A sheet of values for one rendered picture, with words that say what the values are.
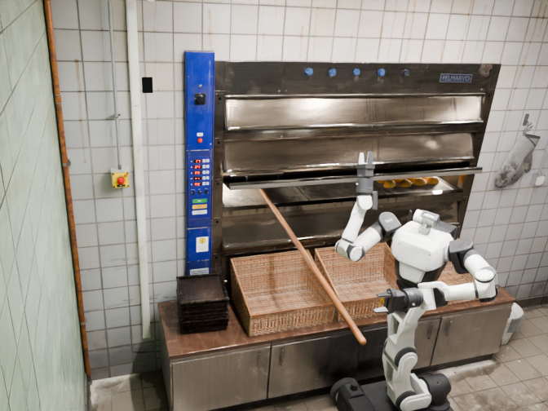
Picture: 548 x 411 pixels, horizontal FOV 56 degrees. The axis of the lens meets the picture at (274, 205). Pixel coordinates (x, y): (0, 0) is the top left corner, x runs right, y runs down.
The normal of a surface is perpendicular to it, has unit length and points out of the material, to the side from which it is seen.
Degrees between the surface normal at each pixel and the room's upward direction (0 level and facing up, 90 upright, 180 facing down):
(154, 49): 90
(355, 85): 90
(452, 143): 70
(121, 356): 90
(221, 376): 90
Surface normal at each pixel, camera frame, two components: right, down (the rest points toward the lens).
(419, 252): -0.62, 0.29
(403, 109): 0.35, 0.07
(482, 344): 0.32, 0.40
